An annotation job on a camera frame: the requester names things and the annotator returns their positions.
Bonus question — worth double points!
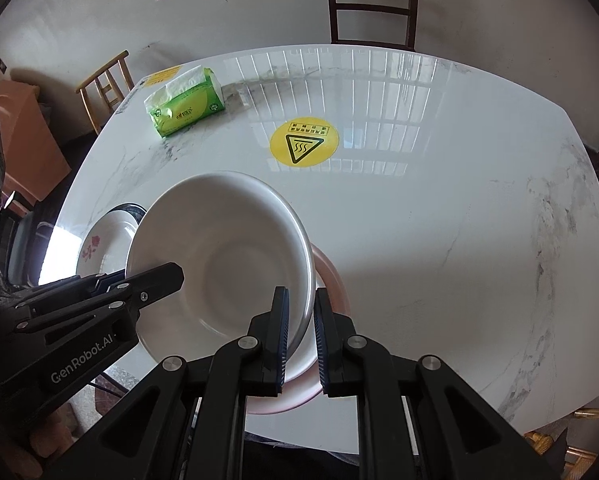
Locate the white plate pink flowers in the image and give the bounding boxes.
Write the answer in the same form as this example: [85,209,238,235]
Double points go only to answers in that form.
[76,211,139,278]

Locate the large blue floral plate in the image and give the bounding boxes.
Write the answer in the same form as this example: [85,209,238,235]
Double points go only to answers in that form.
[110,203,147,223]

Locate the dark wooden chair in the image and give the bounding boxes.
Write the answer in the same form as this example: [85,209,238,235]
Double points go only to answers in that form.
[323,0,421,52]

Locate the left hand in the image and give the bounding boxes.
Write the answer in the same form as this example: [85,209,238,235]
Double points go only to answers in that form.
[19,413,73,479]

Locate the blue striped white bowl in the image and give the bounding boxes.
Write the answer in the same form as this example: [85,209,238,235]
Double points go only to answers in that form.
[126,171,316,360]

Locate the green tissue pack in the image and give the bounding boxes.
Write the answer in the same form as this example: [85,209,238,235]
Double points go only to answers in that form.
[144,65,226,138]

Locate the orange cloth covered furniture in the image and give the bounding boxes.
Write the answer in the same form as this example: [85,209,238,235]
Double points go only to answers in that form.
[0,79,71,205]

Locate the yellow hot warning sticker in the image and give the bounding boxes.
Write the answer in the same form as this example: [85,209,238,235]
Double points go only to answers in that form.
[269,117,339,168]

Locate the large pink bowl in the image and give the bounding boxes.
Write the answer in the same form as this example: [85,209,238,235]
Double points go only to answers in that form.
[244,244,352,416]

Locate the light wooden chair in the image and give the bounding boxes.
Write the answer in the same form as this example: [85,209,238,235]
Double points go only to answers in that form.
[75,50,135,134]

